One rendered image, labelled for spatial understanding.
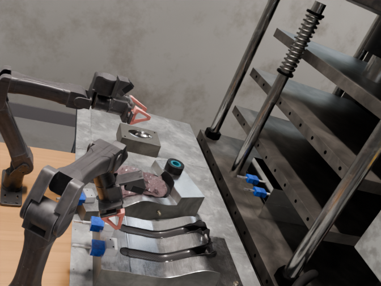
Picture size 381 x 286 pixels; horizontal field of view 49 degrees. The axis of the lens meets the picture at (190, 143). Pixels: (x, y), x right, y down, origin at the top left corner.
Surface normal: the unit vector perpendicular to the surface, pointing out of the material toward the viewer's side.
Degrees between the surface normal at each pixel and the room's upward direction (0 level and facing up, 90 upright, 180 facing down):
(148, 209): 90
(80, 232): 0
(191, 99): 90
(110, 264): 0
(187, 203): 90
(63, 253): 0
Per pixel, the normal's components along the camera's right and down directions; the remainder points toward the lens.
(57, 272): 0.36, -0.84
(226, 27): 0.32, 0.53
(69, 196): -0.06, -0.11
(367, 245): -0.91, -0.22
